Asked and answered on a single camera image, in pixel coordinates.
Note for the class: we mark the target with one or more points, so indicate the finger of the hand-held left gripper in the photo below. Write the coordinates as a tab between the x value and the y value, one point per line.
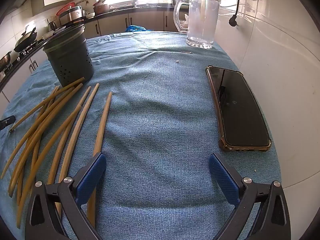
6	122

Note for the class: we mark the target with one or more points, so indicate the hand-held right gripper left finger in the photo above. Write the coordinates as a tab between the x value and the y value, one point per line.
91	177

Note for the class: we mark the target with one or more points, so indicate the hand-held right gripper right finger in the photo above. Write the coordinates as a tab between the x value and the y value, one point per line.
223	180

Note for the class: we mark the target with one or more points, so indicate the bunch of wooden chopsticks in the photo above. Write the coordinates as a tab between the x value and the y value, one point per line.
101	127

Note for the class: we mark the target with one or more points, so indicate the dark perforated utensil holder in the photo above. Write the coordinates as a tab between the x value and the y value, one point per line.
70	60

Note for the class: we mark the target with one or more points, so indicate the dark frying pan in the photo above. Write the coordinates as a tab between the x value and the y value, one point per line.
5	60

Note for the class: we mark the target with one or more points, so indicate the gas stove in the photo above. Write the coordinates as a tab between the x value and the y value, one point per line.
27	50

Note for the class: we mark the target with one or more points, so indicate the black wok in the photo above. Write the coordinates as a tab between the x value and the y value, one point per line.
25	40

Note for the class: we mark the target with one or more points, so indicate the blue towel table cover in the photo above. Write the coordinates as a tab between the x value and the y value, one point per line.
155	105

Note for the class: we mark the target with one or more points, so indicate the steel kettle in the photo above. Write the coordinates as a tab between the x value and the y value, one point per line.
51	26

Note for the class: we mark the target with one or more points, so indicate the red pot lid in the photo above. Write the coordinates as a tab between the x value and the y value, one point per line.
61	10

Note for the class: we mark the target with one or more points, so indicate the steel cooking pot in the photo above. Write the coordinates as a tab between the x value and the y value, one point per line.
73	13

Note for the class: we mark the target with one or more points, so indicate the brown clay pot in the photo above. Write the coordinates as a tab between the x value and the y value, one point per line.
101	8

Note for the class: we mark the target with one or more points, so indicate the blue plastic bag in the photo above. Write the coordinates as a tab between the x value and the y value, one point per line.
135	28

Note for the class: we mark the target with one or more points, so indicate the black kitchen counter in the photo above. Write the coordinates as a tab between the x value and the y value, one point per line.
140	8

